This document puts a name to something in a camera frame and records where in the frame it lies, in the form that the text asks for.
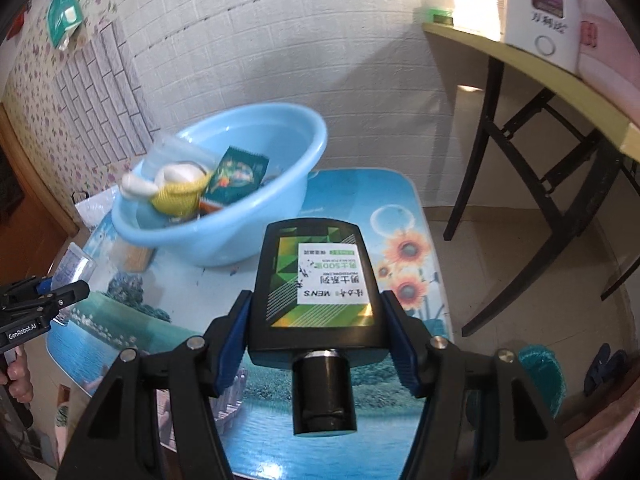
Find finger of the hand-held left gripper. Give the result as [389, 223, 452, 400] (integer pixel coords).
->
[10, 280, 91, 317]
[0, 279, 53, 306]

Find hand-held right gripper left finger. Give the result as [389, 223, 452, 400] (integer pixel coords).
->
[55, 290, 253, 480]

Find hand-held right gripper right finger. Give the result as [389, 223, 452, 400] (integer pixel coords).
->
[380, 289, 573, 480]

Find small clear bottle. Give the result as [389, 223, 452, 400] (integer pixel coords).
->
[50, 242, 96, 326]

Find black bottle with green label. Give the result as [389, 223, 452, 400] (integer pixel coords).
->
[248, 218, 391, 436]

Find blue plastic basin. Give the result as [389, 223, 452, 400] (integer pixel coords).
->
[111, 102, 328, 267]

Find white and yellow plush toy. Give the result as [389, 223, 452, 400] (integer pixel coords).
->
[121, 160, 213, 218]

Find green snack packet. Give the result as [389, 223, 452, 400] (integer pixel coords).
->
[202, 146, 270, 206]

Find clear plastic bag with label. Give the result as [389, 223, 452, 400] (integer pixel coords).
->
[145, 132, 221, 176]

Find printed scenery desktop table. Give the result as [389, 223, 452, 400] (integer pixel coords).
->
[46, 169, 455, 480]

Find person's left hand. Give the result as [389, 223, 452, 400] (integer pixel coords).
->
[5, 352, 33, 402]

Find wooden door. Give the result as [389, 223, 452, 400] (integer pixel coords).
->
[0, 102, 81, 281]

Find white plastic bag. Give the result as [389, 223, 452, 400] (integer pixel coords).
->
[74, 190, 121, 233]

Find teal floor mat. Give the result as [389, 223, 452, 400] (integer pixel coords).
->
[517, 344, 568, 428]

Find blue slipper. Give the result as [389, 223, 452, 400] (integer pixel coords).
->
[584, 342, 612, 396]
[602, 350, 628, 386]

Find pink patterned clothing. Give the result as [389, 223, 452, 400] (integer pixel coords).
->
[560, 395, 640, 480]

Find green hanging packet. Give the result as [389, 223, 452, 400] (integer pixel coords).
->
[45, 0, 88, 51]

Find yellow side table black legs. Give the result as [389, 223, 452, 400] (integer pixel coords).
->
[422, 22, 640, 338]

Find small green object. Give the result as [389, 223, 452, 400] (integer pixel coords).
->
[420, 7, 455, 26]

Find white box with purple print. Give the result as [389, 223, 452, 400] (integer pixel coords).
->
[502, 0, 583, 73]

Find pink box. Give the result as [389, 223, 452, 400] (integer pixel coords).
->
[577, 0, 640, 106]

